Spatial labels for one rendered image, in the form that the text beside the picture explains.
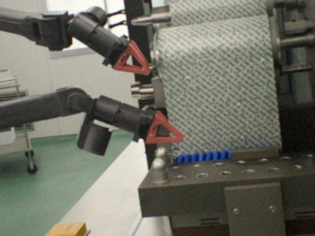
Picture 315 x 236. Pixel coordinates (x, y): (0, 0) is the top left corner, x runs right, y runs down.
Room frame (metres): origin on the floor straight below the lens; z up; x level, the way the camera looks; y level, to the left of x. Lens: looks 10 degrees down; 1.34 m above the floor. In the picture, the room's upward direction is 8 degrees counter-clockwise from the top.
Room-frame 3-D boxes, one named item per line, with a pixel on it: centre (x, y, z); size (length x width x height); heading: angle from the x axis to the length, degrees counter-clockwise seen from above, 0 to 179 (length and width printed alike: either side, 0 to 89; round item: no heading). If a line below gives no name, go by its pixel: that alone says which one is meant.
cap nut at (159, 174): (1.09, 0.01, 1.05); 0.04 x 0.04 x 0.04
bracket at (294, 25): (1.26, -0.32, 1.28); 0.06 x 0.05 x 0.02; 79
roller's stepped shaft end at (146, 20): (1.58, 0.01, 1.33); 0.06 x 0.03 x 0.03; 79
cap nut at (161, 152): (1.19, 0.00, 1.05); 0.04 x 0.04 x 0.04
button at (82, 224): (1.20, 0.23, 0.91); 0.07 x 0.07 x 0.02; 79
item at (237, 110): (1.23, -0.14, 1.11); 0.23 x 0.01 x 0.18; 79
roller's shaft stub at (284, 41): (1.26, -0.32, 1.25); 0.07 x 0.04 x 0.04; 79
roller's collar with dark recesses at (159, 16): (1.56, -0.05, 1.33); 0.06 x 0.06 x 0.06; 79
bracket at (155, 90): (1.36, 0.00, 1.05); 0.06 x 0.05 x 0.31; 79
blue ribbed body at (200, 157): (1.21, -0.13, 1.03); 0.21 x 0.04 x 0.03; 79
